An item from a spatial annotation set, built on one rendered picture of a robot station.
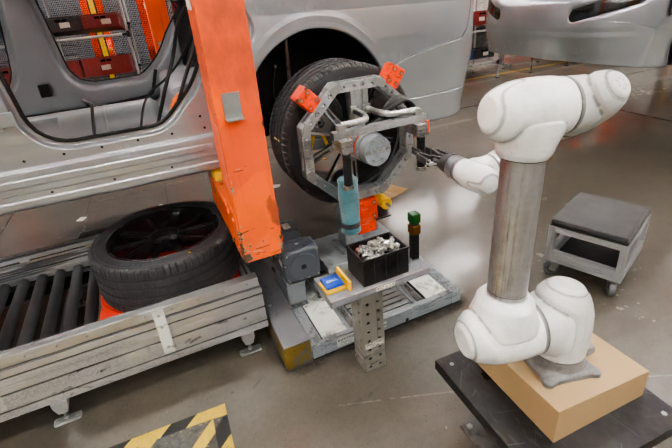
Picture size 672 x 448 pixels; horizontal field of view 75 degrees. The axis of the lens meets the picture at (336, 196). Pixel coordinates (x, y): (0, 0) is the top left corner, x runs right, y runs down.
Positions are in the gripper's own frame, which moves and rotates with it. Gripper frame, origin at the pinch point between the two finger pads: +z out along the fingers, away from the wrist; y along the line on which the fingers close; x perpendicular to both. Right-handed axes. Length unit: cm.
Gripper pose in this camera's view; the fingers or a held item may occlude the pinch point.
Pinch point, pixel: (421, 150)
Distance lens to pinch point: 186.7
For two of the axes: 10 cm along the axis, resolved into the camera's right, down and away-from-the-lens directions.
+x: -0.8, -9.0, -4.3
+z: -4.1, -3.6, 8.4
